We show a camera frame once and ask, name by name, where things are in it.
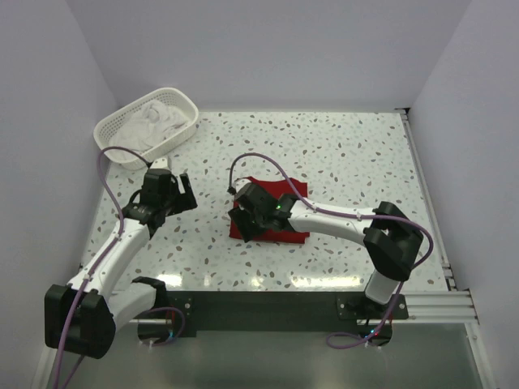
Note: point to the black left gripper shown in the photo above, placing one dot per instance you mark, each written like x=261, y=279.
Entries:
x=178, y=196

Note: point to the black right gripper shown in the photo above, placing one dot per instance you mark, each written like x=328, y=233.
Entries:
x=246, y=217

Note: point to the white cloth in basket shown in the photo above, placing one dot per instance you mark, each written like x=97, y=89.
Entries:
x=149, y=126

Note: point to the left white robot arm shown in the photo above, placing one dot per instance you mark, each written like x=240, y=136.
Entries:
x=83, y=316

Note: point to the aluminium front rail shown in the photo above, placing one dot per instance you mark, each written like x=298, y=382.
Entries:
x=438, y=307

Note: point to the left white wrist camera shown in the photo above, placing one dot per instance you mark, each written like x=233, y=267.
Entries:
x=163, y=163

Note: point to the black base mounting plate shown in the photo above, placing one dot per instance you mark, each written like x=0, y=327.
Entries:
x=315, y=311

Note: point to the white plastic laundry basket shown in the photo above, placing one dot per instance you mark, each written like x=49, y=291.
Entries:
x=128, y=159

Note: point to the red t shirt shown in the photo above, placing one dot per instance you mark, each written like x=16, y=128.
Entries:
x=277, y=189

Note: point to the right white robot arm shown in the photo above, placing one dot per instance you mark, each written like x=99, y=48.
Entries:
x=392, y=241

